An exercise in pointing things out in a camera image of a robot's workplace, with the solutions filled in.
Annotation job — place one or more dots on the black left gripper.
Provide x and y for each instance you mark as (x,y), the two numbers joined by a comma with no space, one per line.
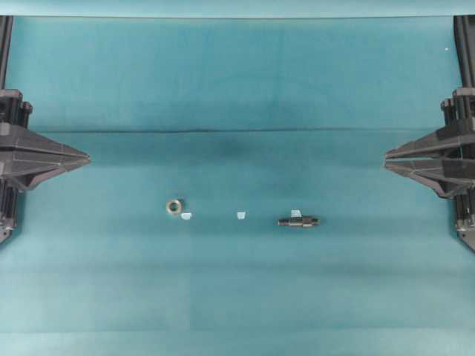
(18,143)

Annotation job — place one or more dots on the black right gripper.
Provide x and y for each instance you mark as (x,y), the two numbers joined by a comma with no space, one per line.
(446,177)

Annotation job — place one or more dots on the dark metal shaft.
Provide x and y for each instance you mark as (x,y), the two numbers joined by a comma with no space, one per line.
(299,222)

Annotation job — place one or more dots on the brass metal washer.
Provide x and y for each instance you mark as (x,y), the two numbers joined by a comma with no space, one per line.
(175,206)

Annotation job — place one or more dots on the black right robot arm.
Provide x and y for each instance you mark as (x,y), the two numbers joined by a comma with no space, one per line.
(463,29)

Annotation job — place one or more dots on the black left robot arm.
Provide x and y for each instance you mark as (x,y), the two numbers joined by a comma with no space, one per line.
(6,32)

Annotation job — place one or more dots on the teal table cloth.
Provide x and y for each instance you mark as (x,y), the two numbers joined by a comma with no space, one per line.
(261,116)

